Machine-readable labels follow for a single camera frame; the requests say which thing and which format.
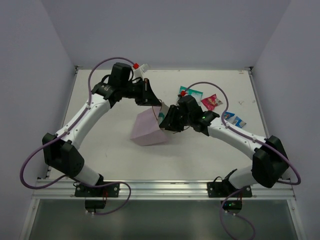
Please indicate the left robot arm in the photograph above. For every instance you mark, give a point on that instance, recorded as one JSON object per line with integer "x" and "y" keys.
{"x": 61, "y": 150}

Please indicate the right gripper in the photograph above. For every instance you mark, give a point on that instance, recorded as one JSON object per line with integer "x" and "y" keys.
{"x": 173, "y": 118}

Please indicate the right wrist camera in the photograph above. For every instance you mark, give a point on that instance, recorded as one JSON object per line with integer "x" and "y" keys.
{"x": 180, "y": 96}

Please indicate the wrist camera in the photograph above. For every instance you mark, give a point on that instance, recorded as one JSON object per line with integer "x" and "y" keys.
{"x": 180, "y": 96}
{"x": 140, "y": 70}

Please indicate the blue cookie snack packet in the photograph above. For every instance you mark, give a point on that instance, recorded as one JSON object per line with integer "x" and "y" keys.
{"x": 238, "y": 122}

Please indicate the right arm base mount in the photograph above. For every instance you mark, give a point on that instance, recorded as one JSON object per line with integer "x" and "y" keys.
{"x": 219, "y": 188}

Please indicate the aluminium table rail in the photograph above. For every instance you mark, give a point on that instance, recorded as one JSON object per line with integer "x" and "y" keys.
{"x": 169, "y": 190}

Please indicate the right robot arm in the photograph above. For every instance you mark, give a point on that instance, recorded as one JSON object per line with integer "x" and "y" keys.
{"x": 267, "y": 166}

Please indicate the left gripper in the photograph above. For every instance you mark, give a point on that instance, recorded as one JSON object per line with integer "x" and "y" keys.
{"x": 145, "y": 91}

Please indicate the pink paper bag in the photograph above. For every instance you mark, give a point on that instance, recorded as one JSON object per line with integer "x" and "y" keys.
{"x": 146, "y": 130}

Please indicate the teal Fox's candy bag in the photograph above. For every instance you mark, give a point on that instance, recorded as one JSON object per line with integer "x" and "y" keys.
{"x": 161, "y": 117}

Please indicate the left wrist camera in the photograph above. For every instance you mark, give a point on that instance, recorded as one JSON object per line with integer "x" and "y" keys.
{"x": 140, "y": 70}

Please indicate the red pink snack packet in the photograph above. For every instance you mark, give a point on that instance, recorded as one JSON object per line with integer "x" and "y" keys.
{"x": 211, "y": 102}

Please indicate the blue M&M snack packet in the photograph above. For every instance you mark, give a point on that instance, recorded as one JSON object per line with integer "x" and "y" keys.
{"x": 228, "y": 115}

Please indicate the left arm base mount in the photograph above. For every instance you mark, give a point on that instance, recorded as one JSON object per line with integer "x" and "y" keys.
{"x": 96, "y": 198}

